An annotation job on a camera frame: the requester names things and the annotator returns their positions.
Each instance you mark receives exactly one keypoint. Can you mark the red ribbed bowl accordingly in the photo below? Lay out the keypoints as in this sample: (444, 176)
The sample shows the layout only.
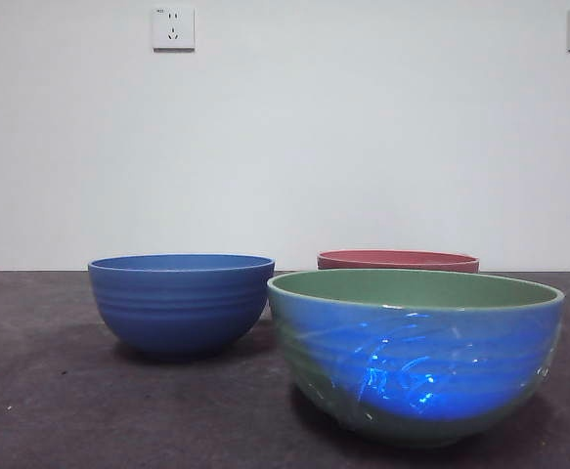
(397, 260)

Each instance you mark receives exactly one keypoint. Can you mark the green ribbed bowl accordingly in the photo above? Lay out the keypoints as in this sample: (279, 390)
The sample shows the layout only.
(411, 410)

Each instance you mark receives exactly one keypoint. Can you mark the blue ribbed bowl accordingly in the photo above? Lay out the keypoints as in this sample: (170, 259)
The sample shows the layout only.
(177, 312)

